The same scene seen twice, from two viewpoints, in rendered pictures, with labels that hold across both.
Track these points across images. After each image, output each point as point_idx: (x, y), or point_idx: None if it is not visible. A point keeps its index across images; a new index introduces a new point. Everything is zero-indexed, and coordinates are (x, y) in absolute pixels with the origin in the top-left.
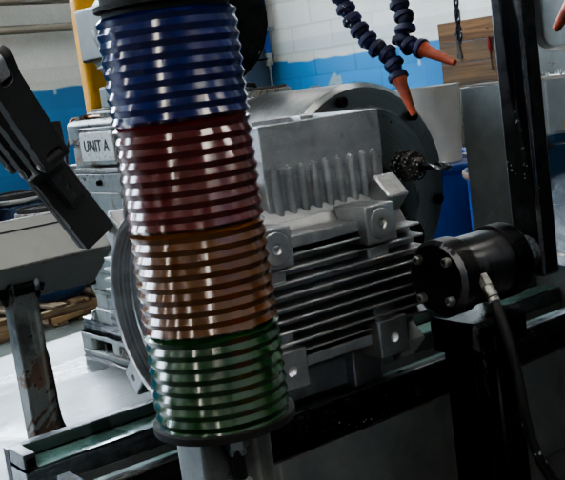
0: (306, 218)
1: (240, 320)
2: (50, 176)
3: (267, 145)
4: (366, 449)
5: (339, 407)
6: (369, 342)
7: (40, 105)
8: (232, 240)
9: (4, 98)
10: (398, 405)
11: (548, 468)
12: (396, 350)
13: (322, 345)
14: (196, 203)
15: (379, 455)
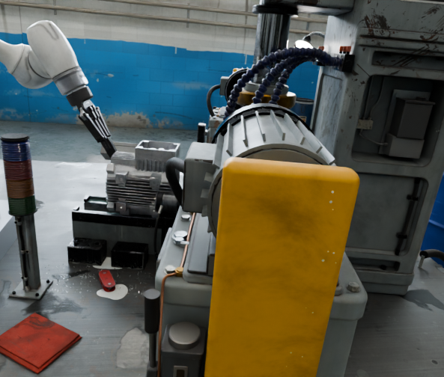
0: (143, 173)
1: (13, 196)
2: (101, 141)
3: (137, 152)
4: (148, 233)
5: (141, 220)
6: (148, 209)
7: (94, 126)
8: (11, 182)
9: (84, 123)
10: (161, 227)
11: (156, 257)
12: (153, 213)
13: (133, 204)
14: (6, 174)
15: (152, 235)
